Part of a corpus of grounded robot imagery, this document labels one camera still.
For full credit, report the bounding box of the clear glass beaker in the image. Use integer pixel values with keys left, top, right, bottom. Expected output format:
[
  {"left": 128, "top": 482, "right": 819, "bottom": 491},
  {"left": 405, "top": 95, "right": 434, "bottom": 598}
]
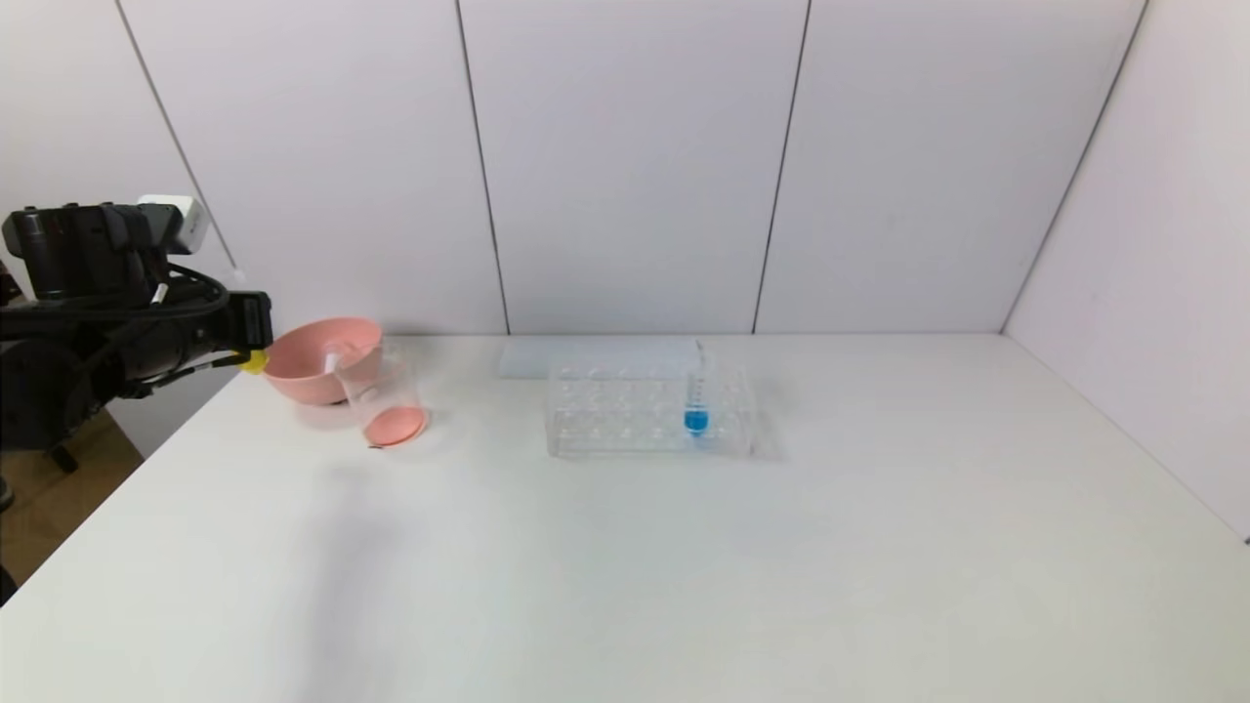
[{"left": 335, "top": 342, "right": 429, "bottom": 450}]

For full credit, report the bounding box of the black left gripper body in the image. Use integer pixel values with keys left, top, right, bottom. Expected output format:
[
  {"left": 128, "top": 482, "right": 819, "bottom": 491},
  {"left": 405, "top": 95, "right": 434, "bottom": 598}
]
[{"left": 161, "top": 290, "right": 274, "bottom": 379}]

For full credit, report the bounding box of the clear plastic test tube rack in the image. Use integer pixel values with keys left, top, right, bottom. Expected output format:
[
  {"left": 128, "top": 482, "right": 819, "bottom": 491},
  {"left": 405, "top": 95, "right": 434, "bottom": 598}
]
[{"left": 544, "top": 357, "right": 756, "bottom": 459}]

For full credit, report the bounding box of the test tube with blue pigment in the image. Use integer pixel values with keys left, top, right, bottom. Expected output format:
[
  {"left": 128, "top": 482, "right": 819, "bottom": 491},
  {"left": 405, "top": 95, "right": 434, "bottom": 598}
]
[{"left": 683, "top": 340, "right": 712, "bottom": 440}]

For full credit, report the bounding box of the white paper sheet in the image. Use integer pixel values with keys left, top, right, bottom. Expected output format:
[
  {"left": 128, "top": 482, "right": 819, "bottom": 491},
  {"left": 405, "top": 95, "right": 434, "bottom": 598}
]
[{"left": 497, "top": 337, "right": 700, "bottom": 381}]

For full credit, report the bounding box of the white grey wrist camera box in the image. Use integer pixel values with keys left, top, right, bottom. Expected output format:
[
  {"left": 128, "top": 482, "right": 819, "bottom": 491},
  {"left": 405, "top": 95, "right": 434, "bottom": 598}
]
[{"left": 137, "top": 195, "right": 211, "bottom": 257}]

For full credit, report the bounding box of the pink plastic bowl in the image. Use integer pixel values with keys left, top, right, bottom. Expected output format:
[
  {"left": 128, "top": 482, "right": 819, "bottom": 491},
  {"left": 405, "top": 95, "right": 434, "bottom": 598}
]
[{"left": 259, "top": 315, "right": 384, "bottom": 407}]

